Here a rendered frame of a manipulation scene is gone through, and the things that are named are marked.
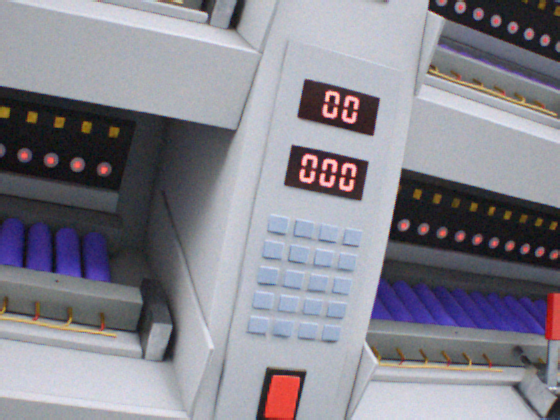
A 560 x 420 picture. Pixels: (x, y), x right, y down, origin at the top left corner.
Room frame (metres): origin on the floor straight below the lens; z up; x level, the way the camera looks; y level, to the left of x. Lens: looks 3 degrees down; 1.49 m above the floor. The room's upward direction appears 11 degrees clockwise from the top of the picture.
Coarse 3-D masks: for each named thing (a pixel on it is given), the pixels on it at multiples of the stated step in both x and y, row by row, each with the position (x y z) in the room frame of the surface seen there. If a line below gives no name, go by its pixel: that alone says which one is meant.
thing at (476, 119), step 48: (432, 0) 0.61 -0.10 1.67; (480, 0) 0.62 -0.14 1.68; (528, 0) 0.63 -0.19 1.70; (432, 48) 0.41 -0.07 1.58; (480, 48) 0.64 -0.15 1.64; (528, 48) 0.66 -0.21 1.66; (432, 96) 0.44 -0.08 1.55; (480, 96) 0.49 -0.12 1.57; (528, 96) 0.53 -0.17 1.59; (432, 144) 0.44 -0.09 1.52; (480, 144) 0.44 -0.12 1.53; (528, 144) 0.46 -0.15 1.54; (528, 192) 0.47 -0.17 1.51
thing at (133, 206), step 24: (0, 96) 0.52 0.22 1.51; (24, 96) 0.53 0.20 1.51; (48, 96) 0.54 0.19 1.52; (144, 120) 0.56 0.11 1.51; (144, 144) 0.57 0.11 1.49; (144, 168) 0.57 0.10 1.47; (120, 192) 0.56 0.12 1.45; (144, 192) 0.57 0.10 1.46; (480, 192) 0.68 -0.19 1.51; (144, 216) 0.57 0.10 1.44
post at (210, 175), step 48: (288, 0) 0.39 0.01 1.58; (336, 0) 0.40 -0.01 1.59; (336, 48) 0.40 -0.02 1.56; (384, 48) 0.41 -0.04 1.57; (192, 144) 0.48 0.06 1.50; (240, 144) 0.39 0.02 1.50; (192, 192) 0.46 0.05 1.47; (240, 192) 0.39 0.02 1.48; (384, 192) 0.42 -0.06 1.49; (144, 240) 0.57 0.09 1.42; (192, 240) 0.44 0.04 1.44; (240, 240) 0.39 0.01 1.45; (384, 240) 0.42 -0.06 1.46
